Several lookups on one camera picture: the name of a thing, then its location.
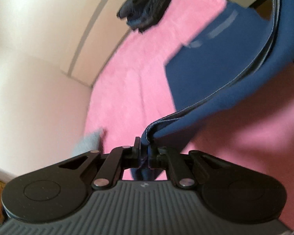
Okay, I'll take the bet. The navy blue sleeveless top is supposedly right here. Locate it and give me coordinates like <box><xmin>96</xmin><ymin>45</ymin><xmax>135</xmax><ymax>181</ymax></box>
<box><xmin>131</xmin><ymin>0</ymin><xmax>294</xmax><ymax>181</ymax></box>

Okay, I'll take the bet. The dark clothes pile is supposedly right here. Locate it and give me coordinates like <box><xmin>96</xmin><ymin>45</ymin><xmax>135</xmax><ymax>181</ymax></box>
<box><xmin>116</xmin><ymin>0</ymin><xmax>172</xmax><ymax>33</ymax></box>

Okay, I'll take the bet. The grey striped pillow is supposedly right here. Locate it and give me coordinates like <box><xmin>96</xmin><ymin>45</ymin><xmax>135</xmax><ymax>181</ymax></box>
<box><xmin>72</xmin><ymin>128</ymin><xmax>105</xmax><ymax>157</ymax></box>

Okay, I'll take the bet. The pink fluffy bed blanket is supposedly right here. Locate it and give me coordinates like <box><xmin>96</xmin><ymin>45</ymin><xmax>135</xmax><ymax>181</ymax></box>
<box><xmin>85</xmin><ymin>0</ymin><xmax>294</xmax><ymax>229</ymax></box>

